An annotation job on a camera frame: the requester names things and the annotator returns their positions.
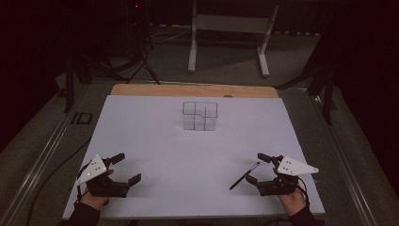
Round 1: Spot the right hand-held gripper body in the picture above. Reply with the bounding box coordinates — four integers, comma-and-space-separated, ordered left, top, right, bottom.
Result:
256, 154, 320, 197

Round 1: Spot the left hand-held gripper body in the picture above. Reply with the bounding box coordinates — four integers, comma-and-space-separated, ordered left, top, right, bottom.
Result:
74, 154, 130, 199

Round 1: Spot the thin black pen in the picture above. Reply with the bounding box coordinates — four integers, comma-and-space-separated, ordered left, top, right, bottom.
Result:
229, 161, 261, 191

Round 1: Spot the clear acrylic organizer box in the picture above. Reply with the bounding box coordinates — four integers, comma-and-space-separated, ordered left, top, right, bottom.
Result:
182, 101, 219, 132

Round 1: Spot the person's left hand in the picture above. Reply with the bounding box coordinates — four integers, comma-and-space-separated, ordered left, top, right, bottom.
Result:
78, 190, 110, 212

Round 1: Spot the person's right hand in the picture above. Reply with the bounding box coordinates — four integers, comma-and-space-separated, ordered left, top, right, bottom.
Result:
277, 188, 308, 218

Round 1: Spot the white board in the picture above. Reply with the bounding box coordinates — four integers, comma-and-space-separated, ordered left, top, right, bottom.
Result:
61, 94, 326, 220

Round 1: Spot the black metal stand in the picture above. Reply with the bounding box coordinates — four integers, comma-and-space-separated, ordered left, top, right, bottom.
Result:
276, 18, 336, 126
63, 56, 93, 114

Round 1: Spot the black tripod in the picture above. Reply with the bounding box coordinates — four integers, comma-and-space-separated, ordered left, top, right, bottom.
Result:
126, 43, 161, 86

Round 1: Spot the wooden table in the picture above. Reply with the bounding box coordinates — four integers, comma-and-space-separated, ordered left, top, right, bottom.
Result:
110, 83, 279, 99

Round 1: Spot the white metal stand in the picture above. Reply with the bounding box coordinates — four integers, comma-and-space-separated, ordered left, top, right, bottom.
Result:
187, 0, 280, 78

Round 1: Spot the right hand-held gripper cable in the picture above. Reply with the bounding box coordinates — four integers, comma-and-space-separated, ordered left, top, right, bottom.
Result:
295, 176, 311, 203

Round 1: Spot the hand-held gripper cable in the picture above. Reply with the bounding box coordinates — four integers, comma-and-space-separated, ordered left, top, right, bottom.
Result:
74, 164, 90, 205
295, 176, 311, 203

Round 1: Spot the left hand-held gripper cable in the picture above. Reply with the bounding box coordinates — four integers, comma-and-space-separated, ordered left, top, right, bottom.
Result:
74, 164, 90, 205

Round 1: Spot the black floor cable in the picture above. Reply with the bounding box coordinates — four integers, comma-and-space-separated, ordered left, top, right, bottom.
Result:
25, 137, 92, 226

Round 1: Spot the metal floor rail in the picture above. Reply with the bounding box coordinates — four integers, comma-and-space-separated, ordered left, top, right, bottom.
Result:
309, 93, 379, 226
0, 83, 88, 226

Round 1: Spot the white floor cable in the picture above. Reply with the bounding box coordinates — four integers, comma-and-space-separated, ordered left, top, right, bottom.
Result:
151, 27, 193, 44

